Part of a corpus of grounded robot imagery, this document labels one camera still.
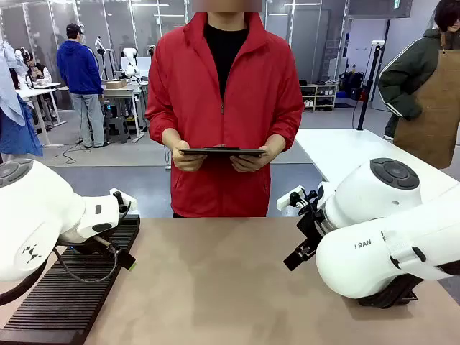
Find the dark wall monitor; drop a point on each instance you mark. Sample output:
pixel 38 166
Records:
pixel 379 8

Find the grey workbench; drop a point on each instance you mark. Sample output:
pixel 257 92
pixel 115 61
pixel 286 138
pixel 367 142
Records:
pixel 124 93

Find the black pole stand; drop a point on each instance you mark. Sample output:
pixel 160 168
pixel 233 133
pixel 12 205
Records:
pixel 370 86

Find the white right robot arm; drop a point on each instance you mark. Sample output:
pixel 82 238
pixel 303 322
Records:
pixel 377 230

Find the cardboard box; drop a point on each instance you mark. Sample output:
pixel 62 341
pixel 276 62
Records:
pixel 115 84

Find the person's right hand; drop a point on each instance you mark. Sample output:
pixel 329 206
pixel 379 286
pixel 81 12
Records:
pixel 185 161

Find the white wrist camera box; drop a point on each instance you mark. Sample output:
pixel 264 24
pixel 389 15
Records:
pixel 287 200
pixel 128 203

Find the person in blue shirt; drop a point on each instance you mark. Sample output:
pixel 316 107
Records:
pixel 19 136

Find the white desk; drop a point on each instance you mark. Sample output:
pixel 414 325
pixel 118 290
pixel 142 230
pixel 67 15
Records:
pixel 36 94

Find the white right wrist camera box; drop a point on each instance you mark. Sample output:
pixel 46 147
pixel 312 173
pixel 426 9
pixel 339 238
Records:
pixel 287 200

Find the man in blue hoodie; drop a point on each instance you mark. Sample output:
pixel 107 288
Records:
pixel 79 68

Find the person in red jacket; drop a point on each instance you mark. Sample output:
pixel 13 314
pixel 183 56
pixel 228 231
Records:
pixel 201 93

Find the person's left hand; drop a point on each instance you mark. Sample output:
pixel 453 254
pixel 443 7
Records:
pixel 251 164

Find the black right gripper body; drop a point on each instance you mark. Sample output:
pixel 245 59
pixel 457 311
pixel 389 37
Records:
pixel 313 226

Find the person's right forearm red sleeve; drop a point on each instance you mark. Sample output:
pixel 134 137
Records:
pixel 160 127

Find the black slotted PCB rack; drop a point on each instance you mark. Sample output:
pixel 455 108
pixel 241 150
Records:
pixel 72 287

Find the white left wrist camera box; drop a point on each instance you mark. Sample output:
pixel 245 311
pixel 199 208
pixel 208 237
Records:
pixel 128 203

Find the light blue hanging cloth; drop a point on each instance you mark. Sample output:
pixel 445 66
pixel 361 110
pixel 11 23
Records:
pixel 9 82

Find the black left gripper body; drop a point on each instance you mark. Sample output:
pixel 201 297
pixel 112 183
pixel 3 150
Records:
pixel 94 248

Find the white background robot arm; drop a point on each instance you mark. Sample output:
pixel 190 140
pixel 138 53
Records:
pixel 129 61

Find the white shoe shelf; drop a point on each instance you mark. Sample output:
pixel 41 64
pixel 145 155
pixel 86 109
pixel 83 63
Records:
pixel 320 97

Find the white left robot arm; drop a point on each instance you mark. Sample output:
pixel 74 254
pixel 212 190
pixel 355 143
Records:
pixel 39 212

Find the white rounded table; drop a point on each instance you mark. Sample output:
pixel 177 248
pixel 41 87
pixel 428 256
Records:
pixel 341 151

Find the person in brown apron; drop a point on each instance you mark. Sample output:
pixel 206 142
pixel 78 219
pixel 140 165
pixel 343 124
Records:
pixel 431 90

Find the black tripod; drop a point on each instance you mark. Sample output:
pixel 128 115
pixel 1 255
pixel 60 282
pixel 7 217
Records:
pixel 151 52

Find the black step stool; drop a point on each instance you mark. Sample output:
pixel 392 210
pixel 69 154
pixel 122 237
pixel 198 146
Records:
pixel 116 129

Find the black shallow plastic tray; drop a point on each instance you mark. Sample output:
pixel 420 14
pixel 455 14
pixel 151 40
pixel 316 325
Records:
pixel 391 296

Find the person's left forearm red sleeve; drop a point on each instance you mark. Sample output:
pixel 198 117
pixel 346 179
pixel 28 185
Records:
pixel 287 129

